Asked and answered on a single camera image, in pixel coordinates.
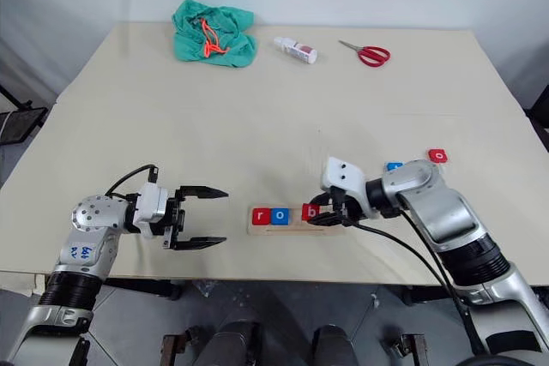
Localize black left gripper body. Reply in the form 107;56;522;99
161;187;190;252

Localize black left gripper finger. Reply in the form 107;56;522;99
178;185;230;202
171;236;228;252

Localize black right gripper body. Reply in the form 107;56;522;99
319;185;366;227

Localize red letter block b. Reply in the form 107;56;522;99
301;203;323;223

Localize wooden letter tray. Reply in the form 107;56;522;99
246;206;346;237

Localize blue letter block o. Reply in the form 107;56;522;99
270;207;292;227

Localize red letter block r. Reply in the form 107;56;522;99
251;207;273;227

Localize red letter block o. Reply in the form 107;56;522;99
425;148;449;165

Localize dark rounded shape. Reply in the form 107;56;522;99
200;318;263;366

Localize green cloth bag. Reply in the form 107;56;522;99
172;0;258;69

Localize white plastic bottle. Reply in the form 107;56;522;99
273;36;319;65

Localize black metal stand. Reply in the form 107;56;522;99
0;82;49;147

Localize dark chair part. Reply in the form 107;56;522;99
526;82;549;149

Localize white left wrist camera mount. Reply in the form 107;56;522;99
130;182;168;241

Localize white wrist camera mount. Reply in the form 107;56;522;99
321;156;382;219
130;182;168;241

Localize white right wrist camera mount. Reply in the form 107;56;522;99
321;156;382;219

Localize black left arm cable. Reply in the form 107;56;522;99
104;164;160;201

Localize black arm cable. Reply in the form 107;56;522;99
341;206;488;357
104;164;160;201

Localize black table frame bar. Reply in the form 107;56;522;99
401;284;456;308
101;278;186;301

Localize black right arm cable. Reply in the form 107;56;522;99
341;206;488;357

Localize rusty metal bracket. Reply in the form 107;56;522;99
161;326;203;366
384;330;431;366

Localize orange drawstring cord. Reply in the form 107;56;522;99
200;17;227;57

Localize red handled scissors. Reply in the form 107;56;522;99
338;39;392;69

